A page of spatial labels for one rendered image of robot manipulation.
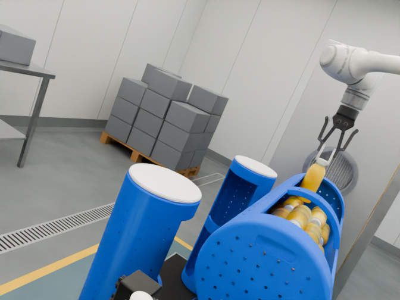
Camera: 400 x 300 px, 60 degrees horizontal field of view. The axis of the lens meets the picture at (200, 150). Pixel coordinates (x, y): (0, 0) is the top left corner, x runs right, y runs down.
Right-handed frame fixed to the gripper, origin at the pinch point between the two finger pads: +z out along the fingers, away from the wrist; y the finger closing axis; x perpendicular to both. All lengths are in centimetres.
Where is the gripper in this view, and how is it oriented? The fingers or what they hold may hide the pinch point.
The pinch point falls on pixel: (325, 155)
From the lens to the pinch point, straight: 145.5
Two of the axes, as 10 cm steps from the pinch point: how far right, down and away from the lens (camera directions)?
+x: -4.1, 0.6, -9.1
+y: -8.3, -4.4, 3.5
